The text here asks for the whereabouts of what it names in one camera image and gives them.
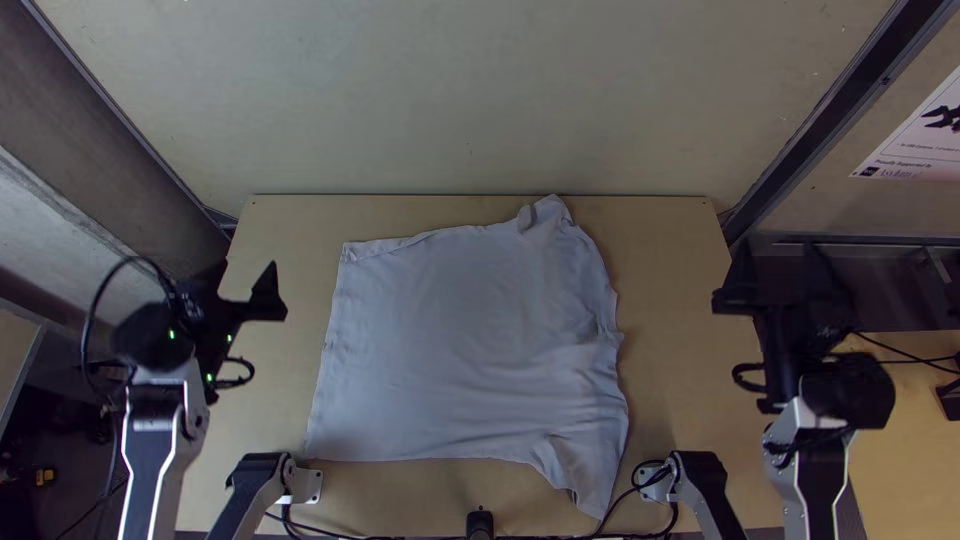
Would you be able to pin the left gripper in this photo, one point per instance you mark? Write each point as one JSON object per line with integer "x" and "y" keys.
{"x": 214, "y": 322}

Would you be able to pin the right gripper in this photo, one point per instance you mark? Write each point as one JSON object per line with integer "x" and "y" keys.
{"x": 787, "y": 315}

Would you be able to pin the light grey t-shirt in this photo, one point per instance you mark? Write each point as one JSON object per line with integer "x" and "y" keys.
{"x": 465, "y": 337}

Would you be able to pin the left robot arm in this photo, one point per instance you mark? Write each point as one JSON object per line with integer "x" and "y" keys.
{"x": 154, "y": 465}

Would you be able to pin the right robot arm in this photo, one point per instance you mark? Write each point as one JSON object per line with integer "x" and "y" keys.
{"x": 814, "y": 480}

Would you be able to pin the white paper poster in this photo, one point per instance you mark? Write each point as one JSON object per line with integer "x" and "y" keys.
{"x": 919, "y": 139}

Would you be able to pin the dark metal frame post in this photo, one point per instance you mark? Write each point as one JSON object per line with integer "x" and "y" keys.
{"x": 825, "y": 120}

